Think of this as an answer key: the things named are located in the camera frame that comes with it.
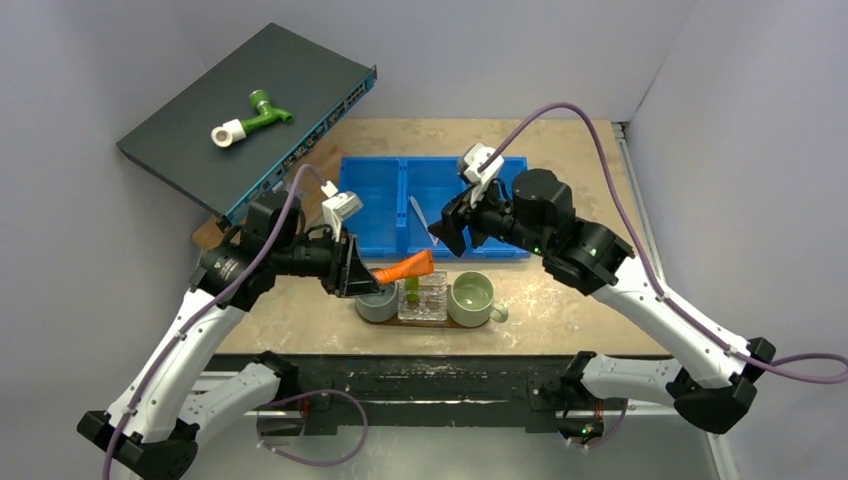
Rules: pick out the blue divided plastic bin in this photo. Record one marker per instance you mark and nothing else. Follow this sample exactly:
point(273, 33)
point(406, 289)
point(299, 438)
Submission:
point(386, 226)

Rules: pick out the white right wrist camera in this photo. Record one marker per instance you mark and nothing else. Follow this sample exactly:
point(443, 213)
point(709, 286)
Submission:
point(478, 167)

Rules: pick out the light green mug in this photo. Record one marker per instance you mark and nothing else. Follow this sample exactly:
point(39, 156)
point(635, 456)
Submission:
point(472, 301)

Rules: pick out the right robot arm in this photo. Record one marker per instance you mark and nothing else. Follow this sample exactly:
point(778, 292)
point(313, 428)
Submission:
point(703, 380)

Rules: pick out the green toothpaste tube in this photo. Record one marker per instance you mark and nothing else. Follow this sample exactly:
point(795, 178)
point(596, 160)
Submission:
point(412, 286)

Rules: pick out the wooden board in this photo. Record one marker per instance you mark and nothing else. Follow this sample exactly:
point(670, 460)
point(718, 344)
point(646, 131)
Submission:
point(326, 158)

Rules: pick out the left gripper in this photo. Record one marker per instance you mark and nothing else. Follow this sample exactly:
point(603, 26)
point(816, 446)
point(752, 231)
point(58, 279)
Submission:
point(347, 269)

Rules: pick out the green white pipe fitting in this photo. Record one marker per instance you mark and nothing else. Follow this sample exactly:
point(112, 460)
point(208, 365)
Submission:
point(236, 130)

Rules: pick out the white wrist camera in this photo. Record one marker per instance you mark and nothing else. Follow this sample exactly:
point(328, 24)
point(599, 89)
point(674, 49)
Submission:
point(338, 207)
point(478, 167)

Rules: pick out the clear plastic blister pack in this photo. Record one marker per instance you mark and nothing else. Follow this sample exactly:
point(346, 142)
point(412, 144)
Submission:
point(432, 304)

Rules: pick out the grey mug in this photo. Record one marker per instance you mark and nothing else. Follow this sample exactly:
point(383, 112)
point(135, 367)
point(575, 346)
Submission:
point(378, 307)

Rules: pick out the white toothbrush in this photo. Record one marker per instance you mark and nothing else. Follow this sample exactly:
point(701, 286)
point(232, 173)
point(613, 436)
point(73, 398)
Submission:
point(421, 217)

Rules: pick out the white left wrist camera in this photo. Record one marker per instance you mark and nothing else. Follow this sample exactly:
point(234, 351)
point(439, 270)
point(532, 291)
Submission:
point(338, 207)

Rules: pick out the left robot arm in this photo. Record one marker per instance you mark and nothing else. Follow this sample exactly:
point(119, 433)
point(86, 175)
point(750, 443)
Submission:
point(157, 426)

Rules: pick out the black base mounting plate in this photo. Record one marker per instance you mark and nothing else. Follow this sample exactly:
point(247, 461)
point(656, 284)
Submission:
point(490, 391)

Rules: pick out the dark network switch box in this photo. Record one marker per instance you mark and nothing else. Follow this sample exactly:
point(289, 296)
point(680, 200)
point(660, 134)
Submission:
point(315, 84)

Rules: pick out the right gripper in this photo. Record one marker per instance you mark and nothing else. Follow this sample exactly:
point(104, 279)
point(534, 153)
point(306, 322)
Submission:
point(466, 221)

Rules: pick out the brown oval wooden tray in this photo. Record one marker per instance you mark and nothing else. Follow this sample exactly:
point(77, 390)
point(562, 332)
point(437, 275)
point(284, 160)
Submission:
point(448, 323)

